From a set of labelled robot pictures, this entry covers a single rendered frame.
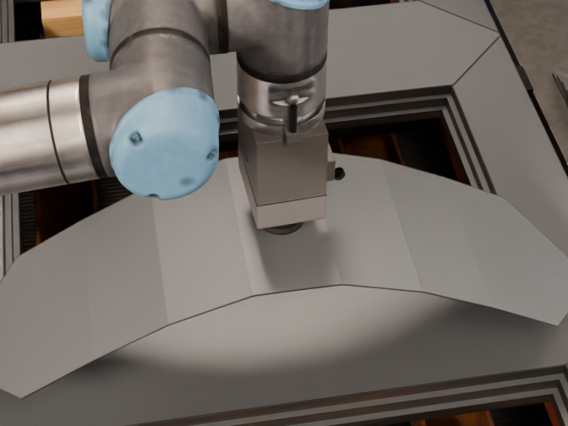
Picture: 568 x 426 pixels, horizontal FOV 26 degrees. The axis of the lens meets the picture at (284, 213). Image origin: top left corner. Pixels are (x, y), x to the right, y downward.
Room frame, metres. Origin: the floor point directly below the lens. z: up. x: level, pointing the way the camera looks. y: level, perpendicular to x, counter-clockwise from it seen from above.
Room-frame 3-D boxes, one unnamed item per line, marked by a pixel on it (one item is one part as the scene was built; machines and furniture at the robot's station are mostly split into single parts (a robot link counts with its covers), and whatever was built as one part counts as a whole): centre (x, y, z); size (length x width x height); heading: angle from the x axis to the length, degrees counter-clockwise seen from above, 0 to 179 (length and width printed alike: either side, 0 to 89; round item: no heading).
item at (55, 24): (1.42, 0.31, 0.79); 0.06 x 0.05 x 0.04; 100
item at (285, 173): (0.80, -0.01, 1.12); 0.10 x 0.09 x 0.16; 103
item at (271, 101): (0.80, 0.00, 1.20); 0.08 x 0.08 x 0.05
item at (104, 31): (0.77, 0.10, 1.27); 0.11 x 0.11 x 0.08; 7
